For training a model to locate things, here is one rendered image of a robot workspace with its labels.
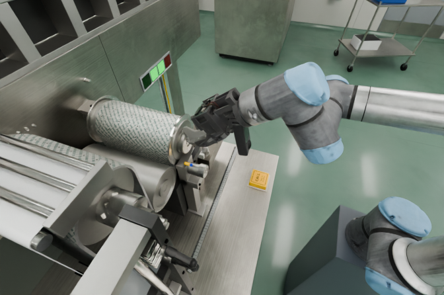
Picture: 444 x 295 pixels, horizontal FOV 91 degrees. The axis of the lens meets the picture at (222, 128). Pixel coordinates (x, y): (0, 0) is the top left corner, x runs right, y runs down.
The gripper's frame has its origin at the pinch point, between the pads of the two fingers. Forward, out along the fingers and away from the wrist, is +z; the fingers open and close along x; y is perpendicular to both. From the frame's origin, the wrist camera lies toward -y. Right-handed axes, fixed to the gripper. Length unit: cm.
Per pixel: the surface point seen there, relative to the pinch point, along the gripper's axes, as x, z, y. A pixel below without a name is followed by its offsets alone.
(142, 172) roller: 11.9, 9.5, 3.2
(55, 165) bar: 24.9, -2.8, 19.2
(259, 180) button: -15.3, 7.6, -38.9
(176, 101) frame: -77, 81, -11
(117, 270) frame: 33.3, -16.7, 7.8
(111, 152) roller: 8.8, 19.1, 10.5
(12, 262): 39, 43, 7
